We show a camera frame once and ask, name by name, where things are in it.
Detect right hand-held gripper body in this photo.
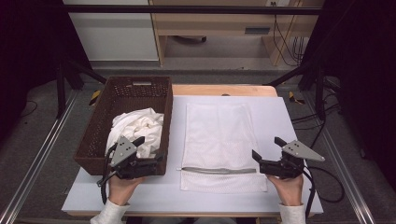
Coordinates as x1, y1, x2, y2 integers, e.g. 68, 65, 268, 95
259, 139, 326, 180

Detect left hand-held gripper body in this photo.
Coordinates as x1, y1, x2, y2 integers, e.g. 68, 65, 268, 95
105, 135, 161, 181

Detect white garment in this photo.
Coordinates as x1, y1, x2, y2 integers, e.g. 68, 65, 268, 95
105, 107, 165, 160

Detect white mesh laundry bag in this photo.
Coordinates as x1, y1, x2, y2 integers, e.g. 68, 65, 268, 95
179, 102, 268, 194

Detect brown woven basket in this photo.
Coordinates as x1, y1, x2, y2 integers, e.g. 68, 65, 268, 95
74, 76, 174, 176

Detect person's left hand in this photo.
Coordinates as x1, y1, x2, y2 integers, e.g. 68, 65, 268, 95
106, 175, 146, 206

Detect person's right hand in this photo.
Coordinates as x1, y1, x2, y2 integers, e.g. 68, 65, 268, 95
266, 174, 304, 207

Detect yellow black tape piece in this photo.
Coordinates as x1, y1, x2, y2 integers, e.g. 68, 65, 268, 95
288, 91, 306, 105
88, 90, 102, 106

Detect white board sheet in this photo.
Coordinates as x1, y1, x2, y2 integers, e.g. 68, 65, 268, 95
61, 94, 324, 216

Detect black metal stand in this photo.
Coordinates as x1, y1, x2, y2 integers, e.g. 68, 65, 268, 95
55, 59, 106, 119
267, 60, 326, 120

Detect light wooden table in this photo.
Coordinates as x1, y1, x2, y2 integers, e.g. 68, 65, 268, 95
66, 83, 316, 218

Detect white cabinet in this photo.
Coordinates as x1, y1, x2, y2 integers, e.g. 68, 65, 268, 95
62, 0, 160, 62

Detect black curtain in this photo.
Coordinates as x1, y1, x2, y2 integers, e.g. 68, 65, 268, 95
311, 0, 396, 181
0, 0, 92, 141

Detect wooden desk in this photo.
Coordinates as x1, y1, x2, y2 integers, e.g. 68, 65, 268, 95
148, 0, 325, 67

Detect black horizontal bar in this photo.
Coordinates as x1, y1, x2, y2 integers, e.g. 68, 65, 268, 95
62, 4, 323, 16

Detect black floor cables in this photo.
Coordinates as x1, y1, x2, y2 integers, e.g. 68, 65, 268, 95
290, 104, 340, 160

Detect right hand-held gripper cable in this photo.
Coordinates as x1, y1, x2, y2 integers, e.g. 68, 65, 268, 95
302, 166, 316, 218

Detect hand-held gripper cable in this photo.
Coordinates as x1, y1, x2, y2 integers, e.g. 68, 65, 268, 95
96, 144, 118, 204
302, 166, 316, 218

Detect left hand-held gripper cable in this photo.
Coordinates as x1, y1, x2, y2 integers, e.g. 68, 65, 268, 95
96, 144, 118, 204

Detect aluminium floor rail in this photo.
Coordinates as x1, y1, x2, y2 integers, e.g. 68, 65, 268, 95
303, 92, 376, 224
0, 90, 78, 224

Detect black looped floor cable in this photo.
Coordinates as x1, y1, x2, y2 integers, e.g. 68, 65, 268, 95
307, 166, 346, 203

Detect thin black floor cable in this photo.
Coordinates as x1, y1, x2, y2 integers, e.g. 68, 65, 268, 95
18, 100, 38, 119

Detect black hanging desk cables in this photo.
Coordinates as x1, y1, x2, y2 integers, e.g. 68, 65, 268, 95
273, 3, 304, 67

